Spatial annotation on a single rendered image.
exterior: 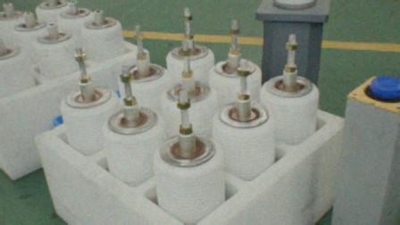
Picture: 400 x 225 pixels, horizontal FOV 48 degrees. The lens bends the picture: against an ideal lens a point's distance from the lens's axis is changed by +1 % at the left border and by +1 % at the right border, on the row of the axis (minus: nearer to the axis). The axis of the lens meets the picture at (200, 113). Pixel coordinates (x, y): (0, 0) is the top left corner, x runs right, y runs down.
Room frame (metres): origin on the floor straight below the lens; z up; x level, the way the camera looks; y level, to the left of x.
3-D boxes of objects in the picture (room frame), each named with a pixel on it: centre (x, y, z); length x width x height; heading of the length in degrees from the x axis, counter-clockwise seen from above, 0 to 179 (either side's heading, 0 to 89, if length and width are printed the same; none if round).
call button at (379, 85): (0.50, -0.24, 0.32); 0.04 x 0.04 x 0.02
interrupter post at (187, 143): (0.49, 0.02, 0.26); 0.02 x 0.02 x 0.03
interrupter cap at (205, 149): (0.49, 0.02, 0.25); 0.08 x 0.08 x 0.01
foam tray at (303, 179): (0.65, 0.02, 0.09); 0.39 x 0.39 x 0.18; 44
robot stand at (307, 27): (0.94, -0.22, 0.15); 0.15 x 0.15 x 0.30; 72
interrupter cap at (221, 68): (0.74, -0.07, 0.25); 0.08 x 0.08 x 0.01
